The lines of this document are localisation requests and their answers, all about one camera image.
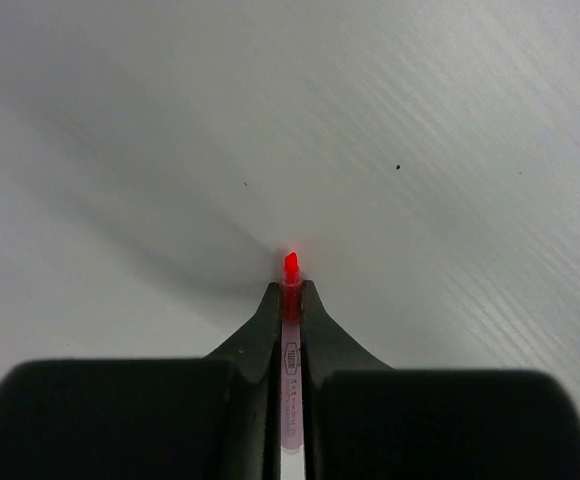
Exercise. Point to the pink highlighter pen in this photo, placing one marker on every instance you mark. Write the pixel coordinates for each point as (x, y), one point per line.
(291, 401)

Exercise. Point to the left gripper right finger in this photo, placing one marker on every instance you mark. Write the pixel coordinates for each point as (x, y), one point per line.
(366, 420)

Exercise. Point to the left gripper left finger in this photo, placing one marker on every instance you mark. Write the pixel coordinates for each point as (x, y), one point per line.
(214, 417)

